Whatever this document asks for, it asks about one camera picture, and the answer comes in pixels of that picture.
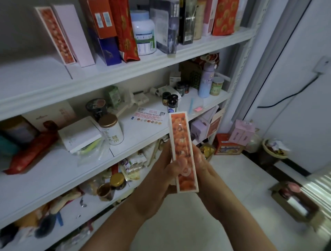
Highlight person's left hand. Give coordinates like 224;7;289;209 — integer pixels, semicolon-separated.
129;145;192;218

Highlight person's right hand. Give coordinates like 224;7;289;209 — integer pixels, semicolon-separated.
192;145;233;218

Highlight red box white edge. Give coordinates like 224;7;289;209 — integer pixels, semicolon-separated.
34;6;77;66
169;112;199;193

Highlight brown cardboard box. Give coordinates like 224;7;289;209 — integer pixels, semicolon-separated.
270;181;327;224

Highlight red canister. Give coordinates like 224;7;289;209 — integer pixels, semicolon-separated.
287;182;303;194

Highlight white metal shelving unit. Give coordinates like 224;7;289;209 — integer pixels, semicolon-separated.
0;0;270;251

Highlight pink blossom box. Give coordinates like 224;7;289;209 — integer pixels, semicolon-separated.
52;4;96;68

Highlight person's right forearm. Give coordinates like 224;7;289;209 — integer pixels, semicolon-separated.
214;194;277;251

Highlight person's left forearm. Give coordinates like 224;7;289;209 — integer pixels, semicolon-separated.
80;199;156;251

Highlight colourful flat box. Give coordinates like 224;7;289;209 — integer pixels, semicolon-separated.
214;133;244;155

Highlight white flat box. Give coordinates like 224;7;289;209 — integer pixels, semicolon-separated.
58;116;104;153

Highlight white box brown print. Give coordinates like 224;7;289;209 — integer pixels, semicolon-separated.
23;101;77;132

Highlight brown carton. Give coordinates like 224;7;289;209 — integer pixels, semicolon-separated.
201;143;216;158

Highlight pink carton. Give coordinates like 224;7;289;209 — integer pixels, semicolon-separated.
229;119;257;147

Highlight waste basket with rubbish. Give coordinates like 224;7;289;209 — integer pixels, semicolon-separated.
262;138;289;159

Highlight white colourful sticker sheet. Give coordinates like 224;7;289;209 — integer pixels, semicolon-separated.
130;108;167;125

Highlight small green jar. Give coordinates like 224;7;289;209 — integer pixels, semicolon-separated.
210;76;225;96

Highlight dark jar with lid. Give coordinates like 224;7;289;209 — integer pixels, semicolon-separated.
86;98;108;121

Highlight small green pack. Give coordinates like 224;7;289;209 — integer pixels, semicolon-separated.
106;85;124;108

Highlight lavender bottle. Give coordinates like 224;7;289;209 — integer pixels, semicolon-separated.
198;62;216;98

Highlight red pouch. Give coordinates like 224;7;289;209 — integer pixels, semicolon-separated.
5;132;59;175

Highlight yellow bottle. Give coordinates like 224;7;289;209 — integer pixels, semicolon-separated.
2;116;39;145

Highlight teal pouch bag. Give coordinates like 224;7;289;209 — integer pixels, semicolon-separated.
0;134;20;171

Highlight white tub green label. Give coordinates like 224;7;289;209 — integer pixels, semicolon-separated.
130;10;157;56

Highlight dark red foil pouches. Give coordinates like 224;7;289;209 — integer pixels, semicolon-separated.
83;0;141;66

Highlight red patterned bag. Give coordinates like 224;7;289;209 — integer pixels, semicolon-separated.
212;0;241;37

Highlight black wall cable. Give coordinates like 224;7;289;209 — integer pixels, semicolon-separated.
257;76;320;108

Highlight white wall socket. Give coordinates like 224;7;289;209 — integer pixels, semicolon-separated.
313;56;331;74

